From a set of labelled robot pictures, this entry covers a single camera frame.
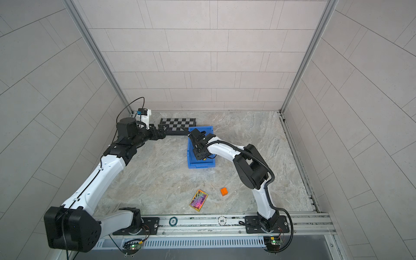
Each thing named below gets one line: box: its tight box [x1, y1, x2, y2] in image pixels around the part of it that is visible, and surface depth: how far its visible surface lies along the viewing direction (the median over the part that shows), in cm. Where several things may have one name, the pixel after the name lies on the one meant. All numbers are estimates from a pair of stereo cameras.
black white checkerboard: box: [159, 118, 197, 135], surface depth 108 cm
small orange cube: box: [220, 187, 229, 197], surface depth 81 cm
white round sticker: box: [217, 215, 227, 226], surface depth 74 cm
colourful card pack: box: [189, 189, 209, 212], surface depth 79 cm
